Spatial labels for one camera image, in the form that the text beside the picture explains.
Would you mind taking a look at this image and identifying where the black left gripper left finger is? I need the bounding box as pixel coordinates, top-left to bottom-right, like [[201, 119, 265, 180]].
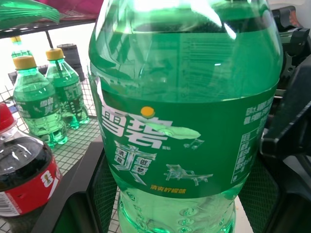
[[31, 140, 120, 233]]

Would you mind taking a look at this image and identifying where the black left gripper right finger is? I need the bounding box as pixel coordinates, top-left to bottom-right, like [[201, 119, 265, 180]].
[[239, 135, 311, 233]]

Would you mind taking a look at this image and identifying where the large green Sprite bottle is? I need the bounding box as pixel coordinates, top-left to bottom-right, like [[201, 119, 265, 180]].
[[87, 0, 284, 233]]

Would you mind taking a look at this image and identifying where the cola bottle red cap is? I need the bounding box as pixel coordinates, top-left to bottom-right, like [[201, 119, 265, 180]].
[[0, 102, 63, 233]]

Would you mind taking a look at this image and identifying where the small Sprite bottle yellow cap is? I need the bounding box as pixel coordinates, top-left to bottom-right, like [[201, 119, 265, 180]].
[[45, 48, 90, 130], [10, 35, 34, 59], [12, 55, 69, 149]]

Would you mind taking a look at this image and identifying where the dark plastic block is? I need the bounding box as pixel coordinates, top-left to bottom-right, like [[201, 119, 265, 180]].
[[260, 58, 311, 161]]

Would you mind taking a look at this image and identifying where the black ribbed cylinder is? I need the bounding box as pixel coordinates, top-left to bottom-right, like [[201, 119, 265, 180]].
[[56, 43, 86, 82]]

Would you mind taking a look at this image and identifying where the black machine part with screws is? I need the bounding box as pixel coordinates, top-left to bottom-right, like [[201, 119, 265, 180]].
[[269, 4, 311, 99]]

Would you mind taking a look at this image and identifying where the magenta package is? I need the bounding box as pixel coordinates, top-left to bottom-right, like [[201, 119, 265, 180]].
[[36, 0, 109, 22]]

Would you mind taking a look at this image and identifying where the green plastic package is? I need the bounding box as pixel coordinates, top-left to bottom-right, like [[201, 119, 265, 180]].
[[0, 0, 61, 29]]

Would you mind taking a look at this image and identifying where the metal wire rack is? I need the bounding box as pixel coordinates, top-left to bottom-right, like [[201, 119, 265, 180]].
[[0, 15, 121, 233]]

